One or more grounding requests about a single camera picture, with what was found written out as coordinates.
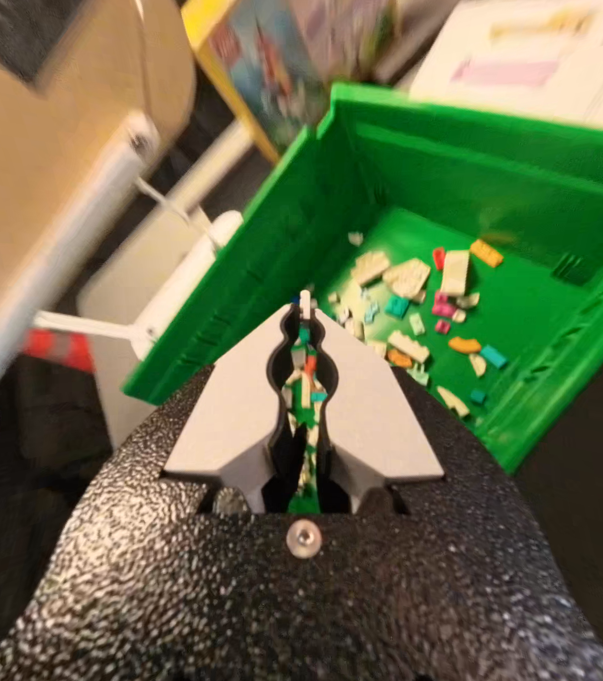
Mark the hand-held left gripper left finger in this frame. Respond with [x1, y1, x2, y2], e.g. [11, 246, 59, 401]
[162, 304, 302, 514]

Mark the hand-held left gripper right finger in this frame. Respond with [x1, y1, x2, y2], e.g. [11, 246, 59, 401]
[312, 309, 446, 514]

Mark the pile of bricks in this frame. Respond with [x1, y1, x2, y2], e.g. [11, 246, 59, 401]
[280, 230, 510, 513]

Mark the green plastic bin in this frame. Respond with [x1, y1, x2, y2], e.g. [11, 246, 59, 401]
[122, 81, 603, 475]

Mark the yellow toy set box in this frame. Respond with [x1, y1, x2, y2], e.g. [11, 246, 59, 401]
[180, 0, 404, 164]

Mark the white table base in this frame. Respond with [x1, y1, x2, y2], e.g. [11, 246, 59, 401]
[33, 209, 245, 364]

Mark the red grey striped cone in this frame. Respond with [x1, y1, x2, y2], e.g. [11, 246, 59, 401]
[21, 329, 96, 374]

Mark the thick instruction booklet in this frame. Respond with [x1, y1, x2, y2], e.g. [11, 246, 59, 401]
[409, 0, 603, 129]

